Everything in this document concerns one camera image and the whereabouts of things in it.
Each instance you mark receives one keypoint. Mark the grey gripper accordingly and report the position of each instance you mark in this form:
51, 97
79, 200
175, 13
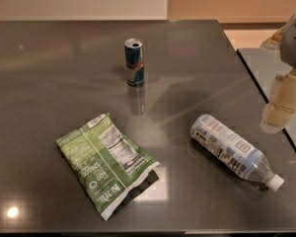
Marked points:
294, 41

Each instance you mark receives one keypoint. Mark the blue labelled plastic bottle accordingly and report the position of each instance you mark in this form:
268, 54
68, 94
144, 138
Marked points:
245, 160

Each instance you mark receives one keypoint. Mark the blue silver energy drink can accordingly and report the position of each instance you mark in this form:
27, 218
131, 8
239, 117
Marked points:
134, 62

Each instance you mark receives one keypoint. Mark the green snack bag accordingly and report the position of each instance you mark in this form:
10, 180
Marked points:
107, 163

